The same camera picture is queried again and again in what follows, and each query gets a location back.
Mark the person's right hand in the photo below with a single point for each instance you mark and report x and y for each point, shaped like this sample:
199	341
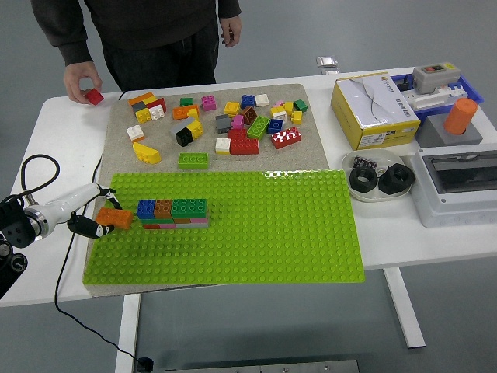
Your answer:
77	79

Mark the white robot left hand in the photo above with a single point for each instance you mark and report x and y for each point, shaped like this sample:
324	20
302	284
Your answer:
66	201

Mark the person's left hand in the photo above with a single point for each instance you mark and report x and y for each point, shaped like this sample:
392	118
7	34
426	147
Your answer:
231	33

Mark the red four-stud toy brick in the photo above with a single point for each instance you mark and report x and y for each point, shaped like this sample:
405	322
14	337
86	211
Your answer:
95	97

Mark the orange eight-stud toy brick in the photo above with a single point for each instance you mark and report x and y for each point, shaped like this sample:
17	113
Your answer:
118	218

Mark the blue four-stud toy brick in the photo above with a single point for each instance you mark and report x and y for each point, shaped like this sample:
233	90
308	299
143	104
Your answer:
146	208
247	102

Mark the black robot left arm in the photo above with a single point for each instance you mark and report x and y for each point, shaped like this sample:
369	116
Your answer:
15	231

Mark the person's left forearm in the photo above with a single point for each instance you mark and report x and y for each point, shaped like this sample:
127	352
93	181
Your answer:
229	8

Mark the person's right forearm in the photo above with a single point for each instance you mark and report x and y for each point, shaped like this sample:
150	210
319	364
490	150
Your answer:
66	39

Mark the orange flat toy brick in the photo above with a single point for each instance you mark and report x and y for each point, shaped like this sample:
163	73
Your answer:
140	98
181	220

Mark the magenta toy brick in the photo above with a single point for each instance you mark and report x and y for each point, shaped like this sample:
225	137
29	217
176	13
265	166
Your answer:
209	103
237	122

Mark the white toy brick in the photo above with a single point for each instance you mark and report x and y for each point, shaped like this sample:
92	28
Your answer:
156	112
261	100

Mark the white brick with orange base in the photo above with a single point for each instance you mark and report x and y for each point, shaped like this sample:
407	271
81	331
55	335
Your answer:
135	133

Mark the small dark green brick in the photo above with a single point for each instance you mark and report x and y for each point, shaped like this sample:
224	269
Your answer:
301	105
186	102

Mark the brown toy brick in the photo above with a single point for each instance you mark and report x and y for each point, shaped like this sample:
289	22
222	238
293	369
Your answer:
249	115
163	208

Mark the small pink toy brick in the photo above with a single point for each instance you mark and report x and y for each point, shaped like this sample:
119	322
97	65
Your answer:
279	104

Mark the red flat toy brick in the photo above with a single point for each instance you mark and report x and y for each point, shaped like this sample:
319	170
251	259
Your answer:
151	226

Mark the small yellow toy brick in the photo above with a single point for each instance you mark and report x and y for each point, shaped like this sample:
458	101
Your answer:
193	113
296	117

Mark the dark green toy brick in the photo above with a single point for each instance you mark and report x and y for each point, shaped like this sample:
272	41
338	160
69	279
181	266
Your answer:
157	221

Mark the white brick with yellow base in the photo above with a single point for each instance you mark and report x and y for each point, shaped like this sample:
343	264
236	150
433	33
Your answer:
222	145
278	113

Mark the yellow curved toy brick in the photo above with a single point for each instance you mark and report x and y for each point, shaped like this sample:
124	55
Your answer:
147	153

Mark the blue toy brick with hole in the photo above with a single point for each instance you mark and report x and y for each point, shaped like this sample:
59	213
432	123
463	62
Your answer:
275	126

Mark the pink flat toy brick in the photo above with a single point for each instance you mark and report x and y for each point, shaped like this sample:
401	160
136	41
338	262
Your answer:
199	220
167	225

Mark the grey slanted toy brick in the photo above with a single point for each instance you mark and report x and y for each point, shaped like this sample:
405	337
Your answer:
181	125

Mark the large red stepped brick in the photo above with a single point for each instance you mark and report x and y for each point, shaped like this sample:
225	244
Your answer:
242	143

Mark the black toy brick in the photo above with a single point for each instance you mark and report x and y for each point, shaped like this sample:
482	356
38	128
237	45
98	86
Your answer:
183	138

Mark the red brick with white spots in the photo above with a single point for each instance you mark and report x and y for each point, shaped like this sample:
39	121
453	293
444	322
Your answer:
286	138

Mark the dark green eight-stud brick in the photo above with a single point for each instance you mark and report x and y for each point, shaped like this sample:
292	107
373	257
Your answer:
189	208

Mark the grey flat toy brick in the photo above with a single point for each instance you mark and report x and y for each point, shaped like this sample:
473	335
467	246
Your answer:
191	225

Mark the light green three-hole brick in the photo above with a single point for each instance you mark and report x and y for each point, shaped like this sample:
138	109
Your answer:
193	160

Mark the light green studded baseplate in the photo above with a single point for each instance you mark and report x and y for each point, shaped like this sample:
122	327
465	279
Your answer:
252	241

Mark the person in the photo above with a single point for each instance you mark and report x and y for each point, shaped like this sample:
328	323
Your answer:
155	39

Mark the silver metal clamp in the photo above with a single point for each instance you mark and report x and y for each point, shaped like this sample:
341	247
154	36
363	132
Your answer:
328	64

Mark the grey-brown table mat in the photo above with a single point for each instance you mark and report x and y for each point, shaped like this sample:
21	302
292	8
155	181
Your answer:
306	155

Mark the white table leg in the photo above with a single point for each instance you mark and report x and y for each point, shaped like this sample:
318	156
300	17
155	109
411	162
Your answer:
128	334
404	307

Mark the white and yellow cardboard box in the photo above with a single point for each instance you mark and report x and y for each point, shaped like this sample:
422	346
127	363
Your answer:
372	109

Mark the black power plug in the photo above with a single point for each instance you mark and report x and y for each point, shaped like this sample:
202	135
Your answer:
144	364

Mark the small black plug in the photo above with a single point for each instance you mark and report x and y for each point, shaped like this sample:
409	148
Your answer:
405	83

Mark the small dark electronic component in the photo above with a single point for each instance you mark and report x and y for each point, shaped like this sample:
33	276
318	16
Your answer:
365	161

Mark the white shallow dish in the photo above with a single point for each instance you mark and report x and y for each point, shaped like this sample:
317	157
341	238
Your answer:
388	157

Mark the white terminal block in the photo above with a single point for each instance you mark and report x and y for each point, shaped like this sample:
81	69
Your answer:
431	100

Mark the large black hex nut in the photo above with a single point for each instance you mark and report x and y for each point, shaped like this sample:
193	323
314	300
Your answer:
388	186

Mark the grey square block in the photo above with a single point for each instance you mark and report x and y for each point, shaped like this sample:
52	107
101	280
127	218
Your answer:
433	134

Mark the orange cylinder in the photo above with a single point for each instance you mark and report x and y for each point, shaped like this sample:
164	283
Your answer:
460	116

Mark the blue plastic tray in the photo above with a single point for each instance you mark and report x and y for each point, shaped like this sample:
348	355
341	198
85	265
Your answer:
473	92

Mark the grey push-button switch box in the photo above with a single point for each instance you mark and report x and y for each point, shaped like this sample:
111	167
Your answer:
435	77

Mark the grey-white electrical enclosure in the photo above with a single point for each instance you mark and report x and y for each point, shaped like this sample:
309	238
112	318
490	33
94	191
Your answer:
446	210

